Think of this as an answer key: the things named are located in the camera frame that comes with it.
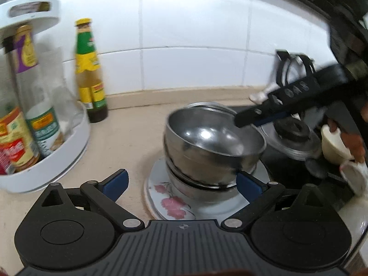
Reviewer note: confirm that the large pink flower plate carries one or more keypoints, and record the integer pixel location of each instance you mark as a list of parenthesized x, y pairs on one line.
[(172, 204)]

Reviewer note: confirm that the clear plastic bag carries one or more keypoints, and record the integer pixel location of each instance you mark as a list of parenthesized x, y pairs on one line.
[(64, 92)]

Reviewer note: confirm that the black glass gas stove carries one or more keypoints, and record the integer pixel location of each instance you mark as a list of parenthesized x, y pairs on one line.
[(287, 166)]

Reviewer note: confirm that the person's right hand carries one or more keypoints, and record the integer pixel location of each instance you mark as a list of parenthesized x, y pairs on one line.
[(353, 146)]

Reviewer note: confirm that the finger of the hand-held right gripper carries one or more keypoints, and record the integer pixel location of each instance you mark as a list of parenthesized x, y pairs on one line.
[(284, 96)]

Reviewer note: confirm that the white two-tier spice rack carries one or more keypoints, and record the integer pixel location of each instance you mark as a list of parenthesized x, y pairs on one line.
[(72, 149)]

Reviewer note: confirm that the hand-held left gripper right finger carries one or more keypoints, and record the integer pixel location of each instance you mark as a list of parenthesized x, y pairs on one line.
[(247, 185)]

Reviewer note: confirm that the steel bowl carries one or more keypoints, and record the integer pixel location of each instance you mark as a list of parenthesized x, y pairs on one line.
[(207, 194), (207, 138), (201, 169)]

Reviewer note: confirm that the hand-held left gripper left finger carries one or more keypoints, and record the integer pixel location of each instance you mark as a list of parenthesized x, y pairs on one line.
[(116, 184)]

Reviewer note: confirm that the black range hood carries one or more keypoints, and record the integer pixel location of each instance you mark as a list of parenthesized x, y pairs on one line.
[(339, 11)]

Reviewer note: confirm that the black cap dark bottle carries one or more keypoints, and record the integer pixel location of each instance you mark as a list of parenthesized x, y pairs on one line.
[(8, 44)]

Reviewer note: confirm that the cream ceramic bowl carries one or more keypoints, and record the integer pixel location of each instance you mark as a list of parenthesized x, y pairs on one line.
[(332, 146)]

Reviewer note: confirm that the yellow cap vinegar bottle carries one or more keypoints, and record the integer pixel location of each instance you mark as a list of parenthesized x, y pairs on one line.
[(17, 143)]

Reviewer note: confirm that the purple label sauce bottle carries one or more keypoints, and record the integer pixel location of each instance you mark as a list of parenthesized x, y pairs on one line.
[(40, 120)]

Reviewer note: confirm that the floral rim plate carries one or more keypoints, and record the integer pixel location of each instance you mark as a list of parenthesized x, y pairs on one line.
[(147, 198)]

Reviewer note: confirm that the green label sauce bottle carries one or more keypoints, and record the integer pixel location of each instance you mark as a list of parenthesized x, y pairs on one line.
[(89, 72)]

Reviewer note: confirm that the black burner pan support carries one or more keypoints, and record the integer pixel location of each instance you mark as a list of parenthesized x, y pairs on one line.
[(293, 63)]

